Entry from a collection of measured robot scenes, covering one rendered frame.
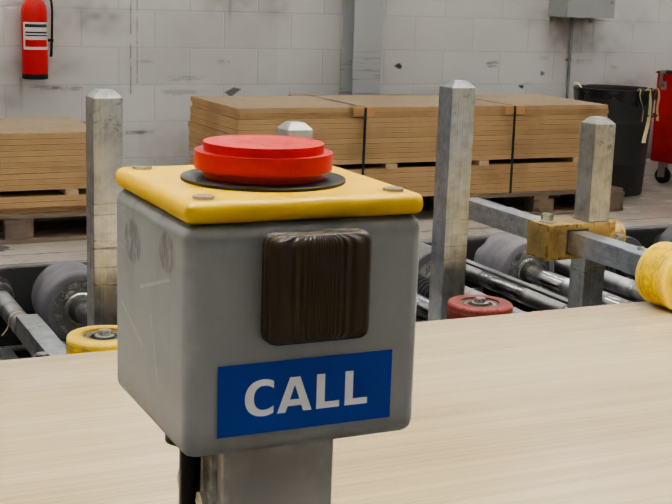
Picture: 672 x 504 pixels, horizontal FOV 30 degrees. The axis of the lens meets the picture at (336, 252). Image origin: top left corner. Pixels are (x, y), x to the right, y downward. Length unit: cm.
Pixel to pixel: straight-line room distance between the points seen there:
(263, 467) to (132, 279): 7
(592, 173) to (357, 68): 639
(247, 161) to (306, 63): 784
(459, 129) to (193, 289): 133
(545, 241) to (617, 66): 773
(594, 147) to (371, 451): 82
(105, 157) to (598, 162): 70
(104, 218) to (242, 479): 112
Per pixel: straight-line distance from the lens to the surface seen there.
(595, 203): 179
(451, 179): 165
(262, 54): 806
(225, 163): 35
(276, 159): 35
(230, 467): 37
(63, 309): 190
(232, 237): 33
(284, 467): 37
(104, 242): 149
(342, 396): 35
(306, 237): 33
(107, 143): 147
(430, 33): 858
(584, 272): 180
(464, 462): 105
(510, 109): 738
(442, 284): 168
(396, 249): 35
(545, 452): 108
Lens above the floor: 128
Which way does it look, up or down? 12 degrees down
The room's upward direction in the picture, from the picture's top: 2 degrees clockwise
